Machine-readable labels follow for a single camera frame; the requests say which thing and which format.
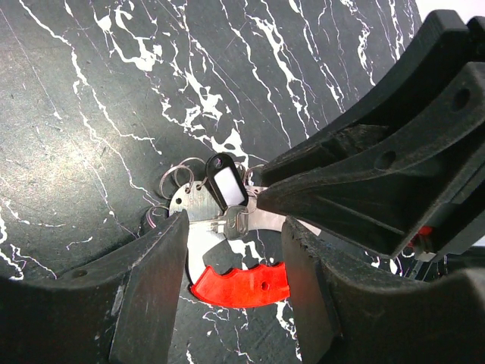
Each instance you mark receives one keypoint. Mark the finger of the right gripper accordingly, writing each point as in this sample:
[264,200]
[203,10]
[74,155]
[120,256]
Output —
[360,129]

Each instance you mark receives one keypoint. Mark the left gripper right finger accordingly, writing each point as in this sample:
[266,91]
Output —
[347,311]

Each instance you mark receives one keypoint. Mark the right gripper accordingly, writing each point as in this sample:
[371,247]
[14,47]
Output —
[427,178]

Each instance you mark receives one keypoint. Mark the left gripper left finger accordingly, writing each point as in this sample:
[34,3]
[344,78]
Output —
[120,308]

